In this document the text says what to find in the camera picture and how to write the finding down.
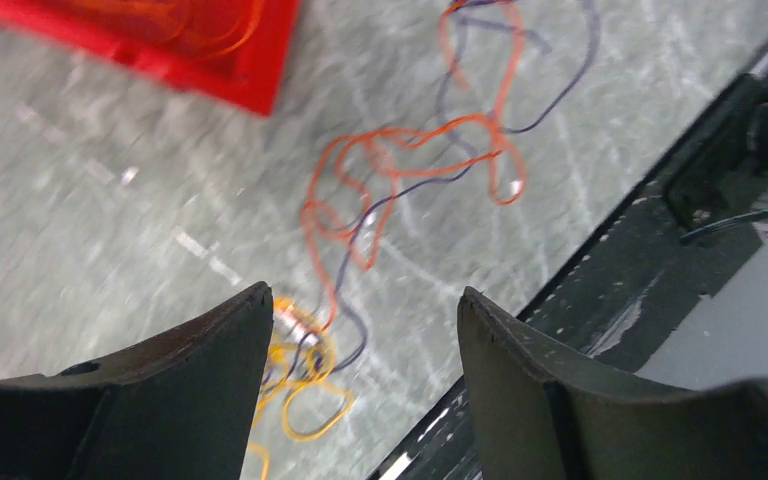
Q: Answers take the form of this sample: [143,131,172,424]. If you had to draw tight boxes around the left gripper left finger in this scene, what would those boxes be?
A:
[0,282,273,479]

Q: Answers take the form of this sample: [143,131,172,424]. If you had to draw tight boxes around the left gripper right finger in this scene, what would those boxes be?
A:
[457,287,768,479]

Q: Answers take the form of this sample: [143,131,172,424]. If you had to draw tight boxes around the orange wire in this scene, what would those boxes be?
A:
[300,0,530,333]

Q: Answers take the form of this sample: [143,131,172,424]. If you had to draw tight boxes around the right red plastic bin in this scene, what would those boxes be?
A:
[0,0,301,116]

